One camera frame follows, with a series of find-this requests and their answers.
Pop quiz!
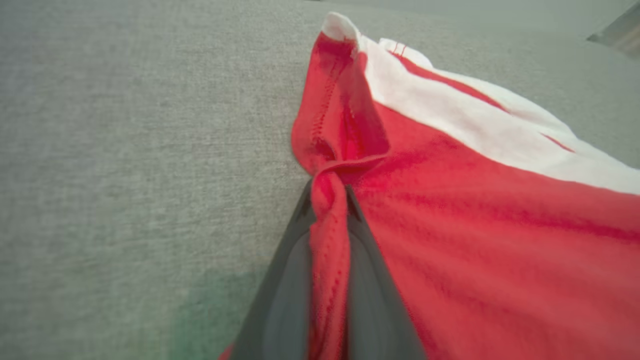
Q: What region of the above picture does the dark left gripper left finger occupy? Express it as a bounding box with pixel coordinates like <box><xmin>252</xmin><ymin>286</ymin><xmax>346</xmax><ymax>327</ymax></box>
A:
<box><xmin>230</xmin><ymin>179</ymin><xmax>317</xmax><ymax>360</ymax></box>

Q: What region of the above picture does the grey fabric sofa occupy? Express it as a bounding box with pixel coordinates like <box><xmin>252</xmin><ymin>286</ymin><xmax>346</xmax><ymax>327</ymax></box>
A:
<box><xmin>0</xmin><ymin>0</ymin><xmax>640</xmax><ymax>360</ymax></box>

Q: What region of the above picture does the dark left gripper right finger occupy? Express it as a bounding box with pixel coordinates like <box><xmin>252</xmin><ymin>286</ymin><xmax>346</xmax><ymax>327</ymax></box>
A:
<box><xmin>344</xmin><ymin>185</ymin><xmax>427</xmax><ymax>360</ymax></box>

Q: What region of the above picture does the red and white shirt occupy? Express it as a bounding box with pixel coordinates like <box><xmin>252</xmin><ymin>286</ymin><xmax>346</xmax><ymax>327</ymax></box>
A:
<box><xmin>218</xmin><ymin>11</ymin><xmax>640</xmax><ymax>360</ymax></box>

